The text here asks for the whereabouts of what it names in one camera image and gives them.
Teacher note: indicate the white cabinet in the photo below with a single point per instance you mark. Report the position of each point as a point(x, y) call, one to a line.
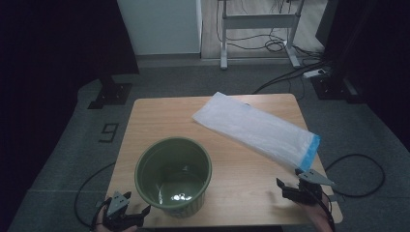
point(161, 25)

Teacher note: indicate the black stand base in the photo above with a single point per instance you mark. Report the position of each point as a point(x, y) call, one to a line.
point(112, 93)
point(328, 87)

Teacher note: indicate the green plastic bin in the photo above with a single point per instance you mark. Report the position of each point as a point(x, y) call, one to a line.
point(151, 167)

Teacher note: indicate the white power strip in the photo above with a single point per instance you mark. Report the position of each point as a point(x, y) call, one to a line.
point(312, 74)

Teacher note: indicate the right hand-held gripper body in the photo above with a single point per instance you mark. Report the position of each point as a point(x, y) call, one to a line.
point(303, 195)

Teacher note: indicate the dark curtain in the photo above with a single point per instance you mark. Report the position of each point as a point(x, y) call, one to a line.
point(48, 38)
point(386, 48)

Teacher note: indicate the white metal desk frame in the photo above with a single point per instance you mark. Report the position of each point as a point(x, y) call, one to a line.
point(257, 21)

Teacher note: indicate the person's left hand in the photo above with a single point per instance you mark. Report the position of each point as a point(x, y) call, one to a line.
point(99, 226)

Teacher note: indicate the person's right hand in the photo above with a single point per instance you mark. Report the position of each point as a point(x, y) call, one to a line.
point(319, 217)

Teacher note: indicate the white blue-edged plastic bag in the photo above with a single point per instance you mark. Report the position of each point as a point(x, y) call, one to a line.
point(251, 129)

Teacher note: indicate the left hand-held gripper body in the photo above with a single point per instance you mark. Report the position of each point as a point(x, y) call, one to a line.
point(116, 206)

